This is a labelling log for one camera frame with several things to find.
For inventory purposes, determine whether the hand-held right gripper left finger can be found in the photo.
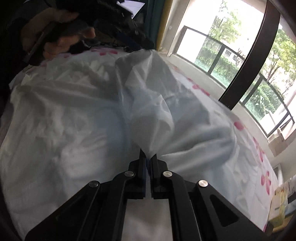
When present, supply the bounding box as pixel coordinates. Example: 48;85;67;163
24;148;147;241

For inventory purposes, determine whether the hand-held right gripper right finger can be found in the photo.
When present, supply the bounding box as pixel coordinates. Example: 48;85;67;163
150;152;271;241

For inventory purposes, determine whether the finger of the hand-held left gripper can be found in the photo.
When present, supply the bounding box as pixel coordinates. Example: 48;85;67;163
116;30;156;50

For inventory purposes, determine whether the white hooded jacket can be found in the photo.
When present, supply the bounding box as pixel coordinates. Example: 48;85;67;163
0;49;238;241

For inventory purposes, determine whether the person's left hand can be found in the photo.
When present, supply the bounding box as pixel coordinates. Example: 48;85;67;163
21;9;96;59

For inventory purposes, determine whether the teal curtain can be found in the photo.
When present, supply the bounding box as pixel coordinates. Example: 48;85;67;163
146;0;166;48

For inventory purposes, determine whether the yellow curtain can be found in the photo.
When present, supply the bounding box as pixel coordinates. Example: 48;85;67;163
156;0;174;50

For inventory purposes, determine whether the balcony railing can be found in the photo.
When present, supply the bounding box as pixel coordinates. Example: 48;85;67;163
176;25;294;137

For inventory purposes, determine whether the floral bed sheet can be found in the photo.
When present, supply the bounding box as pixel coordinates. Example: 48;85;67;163
14;44;281;241

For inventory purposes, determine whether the white air conditioner unit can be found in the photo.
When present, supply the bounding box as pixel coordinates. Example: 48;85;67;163
272;163;284;186

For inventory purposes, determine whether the yellow tissue box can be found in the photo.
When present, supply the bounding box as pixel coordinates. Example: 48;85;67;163
268;185;289;232

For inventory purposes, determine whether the balcony cardboard box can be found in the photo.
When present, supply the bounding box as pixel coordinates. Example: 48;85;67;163
268;128;289;156

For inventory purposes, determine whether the black window post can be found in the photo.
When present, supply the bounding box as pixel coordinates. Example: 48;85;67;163
218;0;281;109

